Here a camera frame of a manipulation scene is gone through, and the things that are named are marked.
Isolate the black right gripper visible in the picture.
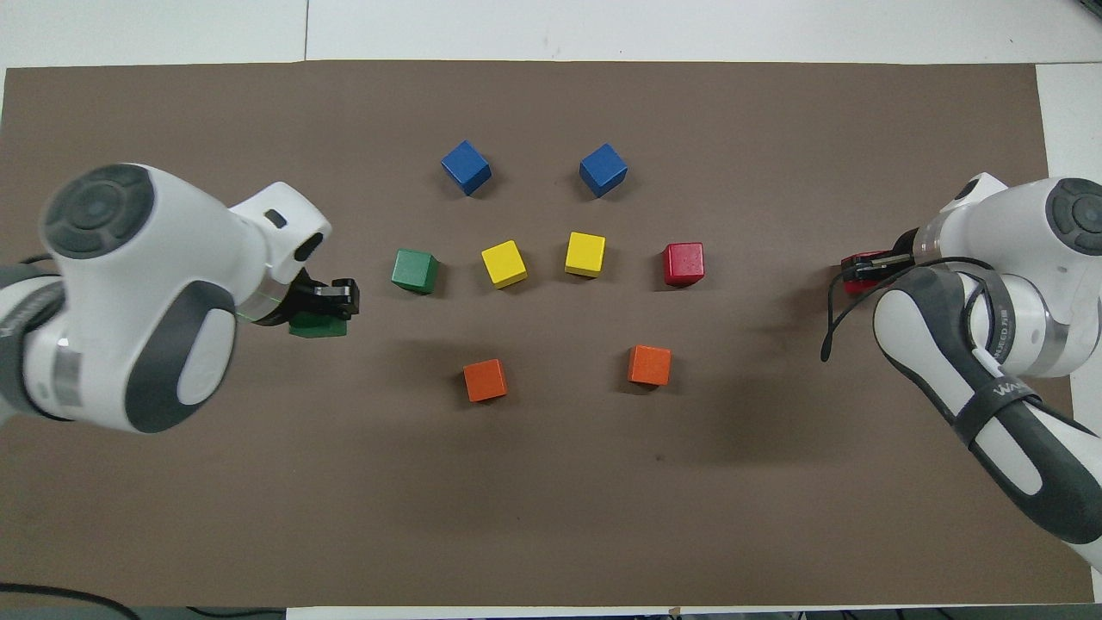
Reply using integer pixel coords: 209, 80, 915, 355
851, 227, 926, 282

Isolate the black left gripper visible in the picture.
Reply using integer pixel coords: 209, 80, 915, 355
257, 269, 361, 326

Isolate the red wooden cube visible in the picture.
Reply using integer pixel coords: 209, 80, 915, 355
661, 242, 706, 287
841, 250, 896, 296

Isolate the green wooden cube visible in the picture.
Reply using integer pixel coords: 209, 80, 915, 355
391, 249, 439, 295
288, 312, 349, 338

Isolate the yellow wooden cube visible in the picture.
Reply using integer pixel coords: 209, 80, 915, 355
480, 240, 529, 289
565, 232, 607, 278

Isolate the orange wooden cube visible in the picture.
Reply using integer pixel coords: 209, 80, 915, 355
628, 344, 673, 388
463, 358, 509, 403

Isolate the blue wooden cube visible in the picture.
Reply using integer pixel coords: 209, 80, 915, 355
579, 143, 628, 198
441, 140, 492, 196

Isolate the brown table mat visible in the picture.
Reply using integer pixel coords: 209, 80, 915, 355
0, 59, 1095, 609

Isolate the black floor cable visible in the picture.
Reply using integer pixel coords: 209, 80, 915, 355
185, 605, 287, 620

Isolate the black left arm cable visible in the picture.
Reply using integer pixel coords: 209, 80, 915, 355
0, 583, 140, 620

